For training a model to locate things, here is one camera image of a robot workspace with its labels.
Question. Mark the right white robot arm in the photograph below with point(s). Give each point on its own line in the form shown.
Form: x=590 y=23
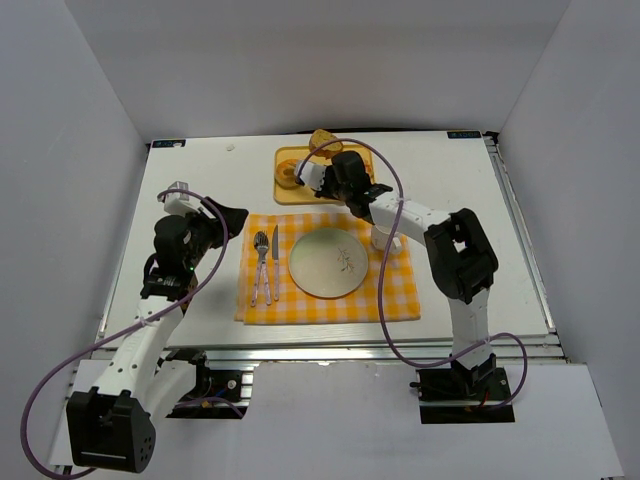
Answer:
x=461 y=258

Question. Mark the glazed ring donut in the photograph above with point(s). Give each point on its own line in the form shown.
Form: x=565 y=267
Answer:
x=285 y=175

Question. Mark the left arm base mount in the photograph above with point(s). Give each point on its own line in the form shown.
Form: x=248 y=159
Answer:
x=216 y=393

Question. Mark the back bread slice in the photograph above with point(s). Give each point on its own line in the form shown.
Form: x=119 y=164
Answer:
x=325 y=144

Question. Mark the metal tongs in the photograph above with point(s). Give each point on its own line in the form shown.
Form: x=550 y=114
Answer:
x=295 y=170

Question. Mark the right blue corner label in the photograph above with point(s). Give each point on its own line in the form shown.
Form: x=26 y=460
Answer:
x=464 y=134

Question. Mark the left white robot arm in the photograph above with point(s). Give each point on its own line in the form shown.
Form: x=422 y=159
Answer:
x=113 y=424

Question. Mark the blue corner label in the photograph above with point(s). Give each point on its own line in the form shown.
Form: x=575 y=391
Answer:
x=464 y=134
x=168 y=143

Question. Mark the fork with patterned handle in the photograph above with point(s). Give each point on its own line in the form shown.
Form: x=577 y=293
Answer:
x=261 y=246

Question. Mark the white ceramic mug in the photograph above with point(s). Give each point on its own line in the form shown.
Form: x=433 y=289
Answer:
x=379 y=237

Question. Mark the knife with patterned handle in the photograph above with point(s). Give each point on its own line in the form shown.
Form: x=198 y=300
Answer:
x=276 y=265

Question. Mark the left blue corner label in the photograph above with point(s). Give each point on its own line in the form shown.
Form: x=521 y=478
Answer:
x=168 y=143

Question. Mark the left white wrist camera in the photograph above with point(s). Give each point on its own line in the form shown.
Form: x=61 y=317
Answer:
x=178 y=202

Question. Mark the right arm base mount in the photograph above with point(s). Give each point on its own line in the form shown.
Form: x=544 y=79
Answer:
x=443 y=400

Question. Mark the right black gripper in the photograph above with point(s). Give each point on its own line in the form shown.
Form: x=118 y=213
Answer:
x=326 y=181

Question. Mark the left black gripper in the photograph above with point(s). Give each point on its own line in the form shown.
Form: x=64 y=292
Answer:
x=211 y=225

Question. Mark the yellow checkered cloth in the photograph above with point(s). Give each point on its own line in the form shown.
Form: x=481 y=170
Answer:
x=388 y=291

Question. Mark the yellow plastic tray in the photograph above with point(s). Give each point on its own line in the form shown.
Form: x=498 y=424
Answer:
x=303 y=195

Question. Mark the pale green ceramic plate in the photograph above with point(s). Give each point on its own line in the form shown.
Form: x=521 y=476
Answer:
x=328 y=263

